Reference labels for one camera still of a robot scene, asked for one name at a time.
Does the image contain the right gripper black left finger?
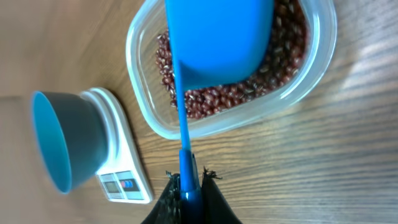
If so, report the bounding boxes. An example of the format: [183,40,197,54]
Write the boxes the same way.
[142,171,181,224]

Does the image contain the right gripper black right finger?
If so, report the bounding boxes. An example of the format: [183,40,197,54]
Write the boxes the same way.
[201,167,242,224]

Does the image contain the blue plastic scoop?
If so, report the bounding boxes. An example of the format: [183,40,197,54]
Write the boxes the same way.
[165,0,274,223]

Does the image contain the white kitchen scale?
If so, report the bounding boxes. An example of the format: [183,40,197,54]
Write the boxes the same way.
[80,87,154,204]

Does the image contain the blue bowl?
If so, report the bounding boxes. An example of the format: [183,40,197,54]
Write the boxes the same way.
[31,91,109,194]

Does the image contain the red beans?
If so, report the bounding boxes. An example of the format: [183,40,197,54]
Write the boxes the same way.
[155,0,310,119]

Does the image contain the clear plastic container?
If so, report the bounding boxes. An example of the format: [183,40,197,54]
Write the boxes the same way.
[126,0,337,140]

